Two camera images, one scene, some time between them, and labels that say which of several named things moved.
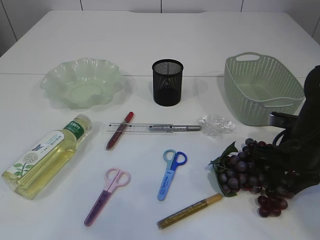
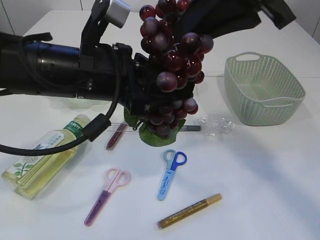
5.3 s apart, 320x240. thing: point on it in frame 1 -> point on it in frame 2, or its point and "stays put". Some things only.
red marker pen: [119, 131] stays put
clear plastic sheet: [211, 126] stays put
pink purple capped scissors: [113, 178] stays put
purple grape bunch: [236, 170] -> [182, 55]
